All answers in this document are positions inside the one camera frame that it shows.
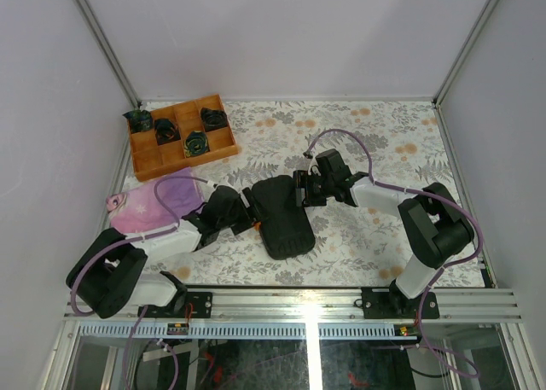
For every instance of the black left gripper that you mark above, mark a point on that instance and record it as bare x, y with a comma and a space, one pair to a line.
253, 212

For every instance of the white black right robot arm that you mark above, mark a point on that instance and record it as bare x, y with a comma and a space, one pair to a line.
436, 227

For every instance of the purple cloth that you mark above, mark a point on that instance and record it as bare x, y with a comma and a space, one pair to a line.
138, 210

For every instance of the grey slotted cable duct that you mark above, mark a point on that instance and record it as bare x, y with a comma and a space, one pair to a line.
262, 331

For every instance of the black orange rolled tape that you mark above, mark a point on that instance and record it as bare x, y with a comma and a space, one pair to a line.
165, 131

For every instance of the orange wooden compartment tray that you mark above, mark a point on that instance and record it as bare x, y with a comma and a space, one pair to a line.
151, 160

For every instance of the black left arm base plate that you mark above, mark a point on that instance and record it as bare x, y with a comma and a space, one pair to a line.
192, 305

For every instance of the black plastic tool case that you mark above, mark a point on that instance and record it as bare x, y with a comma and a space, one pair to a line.
284, 227

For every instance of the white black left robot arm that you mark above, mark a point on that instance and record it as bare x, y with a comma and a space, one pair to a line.
110, 274

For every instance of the aluminium front rail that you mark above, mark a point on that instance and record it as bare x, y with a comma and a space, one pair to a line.
456, 305

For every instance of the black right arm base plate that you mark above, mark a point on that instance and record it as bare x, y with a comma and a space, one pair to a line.
382, 303

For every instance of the dark rolled tape far left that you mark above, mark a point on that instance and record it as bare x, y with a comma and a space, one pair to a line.
139, 121

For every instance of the blue yellow rolled tape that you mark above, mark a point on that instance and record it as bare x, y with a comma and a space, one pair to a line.
196, 144

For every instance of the black rolled tape right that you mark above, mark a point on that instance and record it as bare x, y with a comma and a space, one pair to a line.
213, 119

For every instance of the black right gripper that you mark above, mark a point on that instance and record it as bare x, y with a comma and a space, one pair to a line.
302, 183

